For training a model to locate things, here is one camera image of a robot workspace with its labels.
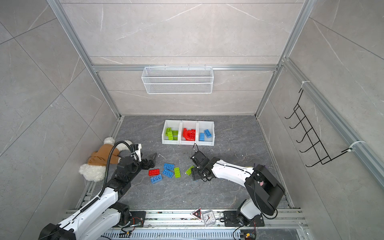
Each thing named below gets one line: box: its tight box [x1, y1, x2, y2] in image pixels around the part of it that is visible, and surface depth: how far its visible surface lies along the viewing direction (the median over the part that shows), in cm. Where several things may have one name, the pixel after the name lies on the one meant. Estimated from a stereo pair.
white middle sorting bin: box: [179, 120, 199, 145], surface depth 103 cm
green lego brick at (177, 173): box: [174, 167, 182, 178], surface depth 90 cm
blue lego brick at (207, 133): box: [204, 129, 212, 138], surface depth 107 cm
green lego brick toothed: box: [165, 127, 173, 135], surface depth 106 cm
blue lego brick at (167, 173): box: [162, 168, 174, 179], surface depth 90 cm
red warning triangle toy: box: [192, 208, 201, 220], surface depth 76 cm
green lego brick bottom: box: [167, 131, 174, 141], surface depth 103 cm
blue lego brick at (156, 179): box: [150, 174, 163, 184], surface depth 87 cm
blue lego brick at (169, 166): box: [163, 163, 175, 171], surface depth 92 cm
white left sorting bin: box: [161, 119, 182, 145], surface depth 106 cm
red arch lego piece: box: [182, 128, 196, 141], surface depth 106 cm
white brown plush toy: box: [79, 137, 133, 182], surface depth 87 cm
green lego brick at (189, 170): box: [185, 165, 195, 176], surface depth 91 cm
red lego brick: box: [148, 169, 161, 177], surface depth 90 cm
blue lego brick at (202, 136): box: [199, 132, 205, 142], surface depth 106 cm
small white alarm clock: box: [202, 210, 216, 227], surface depth 74 cm
